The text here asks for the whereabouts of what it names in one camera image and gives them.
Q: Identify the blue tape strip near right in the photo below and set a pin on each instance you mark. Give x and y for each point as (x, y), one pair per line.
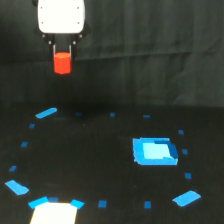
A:
(186, 198)

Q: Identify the red hexagonal block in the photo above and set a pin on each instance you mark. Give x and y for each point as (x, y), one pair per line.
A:
(62, 63)

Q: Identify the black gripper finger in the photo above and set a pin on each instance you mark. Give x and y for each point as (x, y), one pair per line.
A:
(52, 52)
(73, 52)

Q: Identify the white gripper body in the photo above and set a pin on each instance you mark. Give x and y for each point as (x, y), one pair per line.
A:
(61, 17)

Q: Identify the blue tape strip beside paper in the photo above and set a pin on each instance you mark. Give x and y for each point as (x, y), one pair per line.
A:
(77, 204)

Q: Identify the black curtain backdrop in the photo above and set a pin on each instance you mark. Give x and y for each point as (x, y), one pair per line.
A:
(139, 52)

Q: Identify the blue tape strip far left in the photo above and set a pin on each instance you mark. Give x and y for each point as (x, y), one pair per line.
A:
(46, 113)

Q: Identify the blue tape strip bottom left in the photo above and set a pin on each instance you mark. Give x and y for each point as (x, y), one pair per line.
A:
(35, 203)

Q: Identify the blue square tape target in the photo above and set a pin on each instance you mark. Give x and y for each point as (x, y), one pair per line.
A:
(155, 152)

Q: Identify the blue tape strip near left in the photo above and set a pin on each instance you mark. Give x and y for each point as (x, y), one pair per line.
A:
(16, 187)

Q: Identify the white paper sheet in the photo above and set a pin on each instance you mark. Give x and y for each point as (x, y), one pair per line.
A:
(54, 213)

